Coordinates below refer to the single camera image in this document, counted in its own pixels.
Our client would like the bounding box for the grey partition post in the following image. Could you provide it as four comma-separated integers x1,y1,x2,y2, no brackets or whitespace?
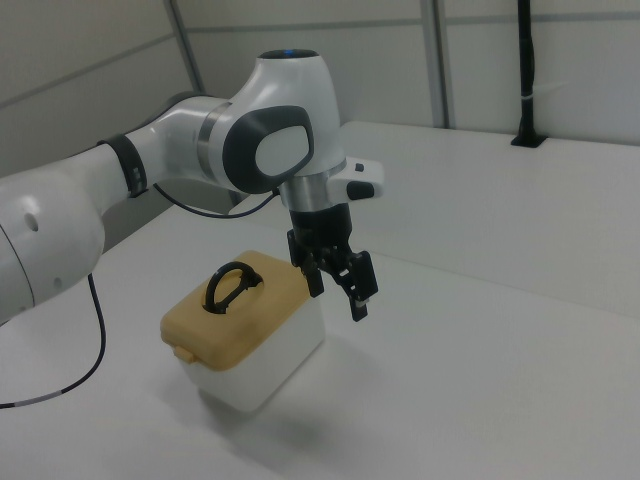
166,0,207,97
426,0,452,129

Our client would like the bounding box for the black cable strap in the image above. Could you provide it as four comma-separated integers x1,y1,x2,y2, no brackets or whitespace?
97,134,149,199

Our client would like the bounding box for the black clamp mount pole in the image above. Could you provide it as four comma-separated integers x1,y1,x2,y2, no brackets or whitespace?
510,0,549,149

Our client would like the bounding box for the tan plastic case lid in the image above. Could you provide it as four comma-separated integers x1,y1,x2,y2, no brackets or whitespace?
159,249,309,373

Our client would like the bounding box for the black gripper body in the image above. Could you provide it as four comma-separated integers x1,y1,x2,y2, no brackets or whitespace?
289,203,354,257

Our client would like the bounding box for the white plastic tool case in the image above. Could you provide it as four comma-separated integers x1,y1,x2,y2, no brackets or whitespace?
178,287,327,414

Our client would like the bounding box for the long black arm cable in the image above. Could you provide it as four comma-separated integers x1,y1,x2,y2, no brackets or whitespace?
0,181,279,410

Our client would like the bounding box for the black lid handle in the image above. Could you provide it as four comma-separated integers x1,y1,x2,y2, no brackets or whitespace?
201,260,264,316

